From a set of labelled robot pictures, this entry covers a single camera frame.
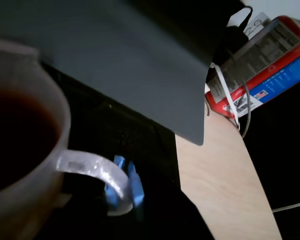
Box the gripper finger blue tape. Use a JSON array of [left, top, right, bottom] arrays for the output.
[[127, 160, 145, 208], [103, 154, 128, 210]]

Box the translucent pink plastic kettle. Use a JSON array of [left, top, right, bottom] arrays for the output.
[[0, 37, 135, 240]]

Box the brown tea liquid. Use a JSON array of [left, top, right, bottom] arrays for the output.
[[0, 87, 62, 195]]

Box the black rubber tray mat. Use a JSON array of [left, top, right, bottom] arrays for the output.
[[39, 62, 216, 240]]

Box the smooth grey backdrop sheet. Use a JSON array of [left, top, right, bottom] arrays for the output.
[[0, 0, 243, 147]]

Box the red and white carton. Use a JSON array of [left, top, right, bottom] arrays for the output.
[[204, 15, 300, 120]]

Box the white paper label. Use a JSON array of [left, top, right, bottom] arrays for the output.
[[242, 12, 272, 40]]

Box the thin grey cable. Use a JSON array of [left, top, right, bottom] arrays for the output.
[[241, 79, 252, 138]]

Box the thin white cable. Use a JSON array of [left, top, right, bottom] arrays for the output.
[[272, 199, 300, 213]]

